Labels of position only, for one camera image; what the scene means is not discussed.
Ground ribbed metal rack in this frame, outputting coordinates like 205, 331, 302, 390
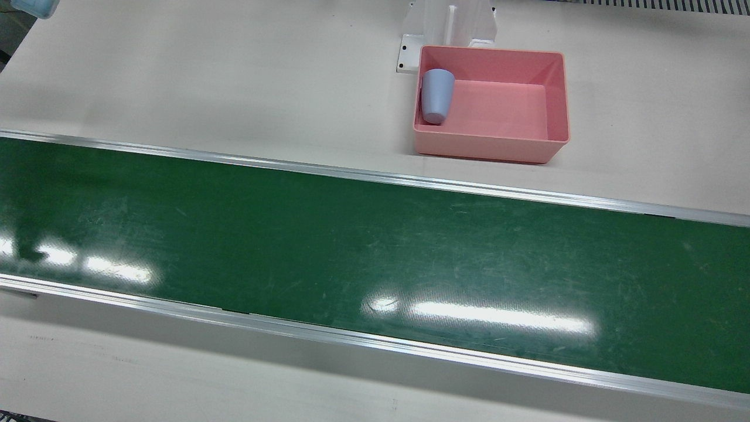
551, 0, 750, 15

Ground pink plastic box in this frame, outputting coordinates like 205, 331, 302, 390
413, 45, 571, 164

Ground blue plastic cup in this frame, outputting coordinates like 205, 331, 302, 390
421, 69, 455, 125

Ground green conveyor belt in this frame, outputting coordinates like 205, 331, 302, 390
0, 129, 750, 411

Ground white column stand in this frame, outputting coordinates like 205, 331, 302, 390
397, 0, 497, 74

